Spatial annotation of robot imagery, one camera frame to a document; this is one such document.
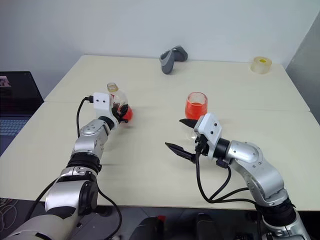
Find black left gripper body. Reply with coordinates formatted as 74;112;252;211
111;105;126;125

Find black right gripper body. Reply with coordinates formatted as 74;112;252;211
193;133;209;157

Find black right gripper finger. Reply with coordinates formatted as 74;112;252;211
178;118;200;129
164;142;197;164

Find clear bottle with red drink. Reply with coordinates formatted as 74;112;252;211
106;82;134;127

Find clear wine glass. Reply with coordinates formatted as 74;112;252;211
184;91;209;141

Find dark rounded shape red spot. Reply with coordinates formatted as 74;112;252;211
135;215;168;240

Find clear tape roll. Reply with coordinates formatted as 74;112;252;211
250;56;273;75

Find dark open laptop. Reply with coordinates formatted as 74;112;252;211
0;71;45;156

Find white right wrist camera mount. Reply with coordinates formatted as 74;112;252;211
193;112;224;160

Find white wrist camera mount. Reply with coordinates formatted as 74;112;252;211
92;91;120;132
193;112;224;160

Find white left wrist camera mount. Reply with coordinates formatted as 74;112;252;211
92;91;120;132

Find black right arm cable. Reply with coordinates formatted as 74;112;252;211
195;149;259;205

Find grey plastic handle device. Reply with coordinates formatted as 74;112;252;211
159;45;189;76

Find thin white cord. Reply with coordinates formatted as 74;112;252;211
0;198;19;229

